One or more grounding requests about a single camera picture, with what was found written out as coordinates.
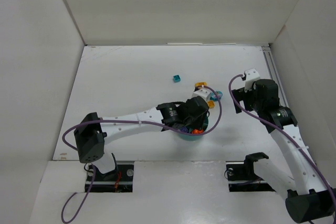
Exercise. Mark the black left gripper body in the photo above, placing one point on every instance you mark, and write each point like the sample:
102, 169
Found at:
192, 120

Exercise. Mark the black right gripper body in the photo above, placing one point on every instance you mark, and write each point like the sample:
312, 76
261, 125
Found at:
242, 98

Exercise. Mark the yellow square lego brick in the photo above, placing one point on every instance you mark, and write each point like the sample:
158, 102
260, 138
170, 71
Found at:
211, 104

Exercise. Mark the teal frog lotus lego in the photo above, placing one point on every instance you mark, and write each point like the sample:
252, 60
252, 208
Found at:
215, 96

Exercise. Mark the yellow curved lego brick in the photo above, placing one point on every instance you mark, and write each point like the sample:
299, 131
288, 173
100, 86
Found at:
199, 85

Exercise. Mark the teal square lego brick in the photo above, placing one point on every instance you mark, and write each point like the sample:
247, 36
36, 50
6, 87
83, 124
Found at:
176, 78

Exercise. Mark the orange round dome lego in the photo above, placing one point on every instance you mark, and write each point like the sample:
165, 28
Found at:
196, 131

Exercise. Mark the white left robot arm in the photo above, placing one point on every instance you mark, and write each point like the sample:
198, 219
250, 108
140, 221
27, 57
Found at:
94, 133

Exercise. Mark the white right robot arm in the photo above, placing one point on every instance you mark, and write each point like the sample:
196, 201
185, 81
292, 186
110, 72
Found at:
306, 193

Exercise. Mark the teal round divided container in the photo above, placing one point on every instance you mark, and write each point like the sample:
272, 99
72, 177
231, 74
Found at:
191, 134

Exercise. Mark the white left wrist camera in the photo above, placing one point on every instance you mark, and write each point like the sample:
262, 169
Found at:
204, 93

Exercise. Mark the aluminium rail at right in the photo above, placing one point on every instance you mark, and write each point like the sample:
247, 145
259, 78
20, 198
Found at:
274, 73

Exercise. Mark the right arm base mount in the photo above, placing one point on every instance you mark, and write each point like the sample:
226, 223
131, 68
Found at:
241, 177

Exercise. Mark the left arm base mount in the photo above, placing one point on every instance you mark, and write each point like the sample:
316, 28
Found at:
118, 181

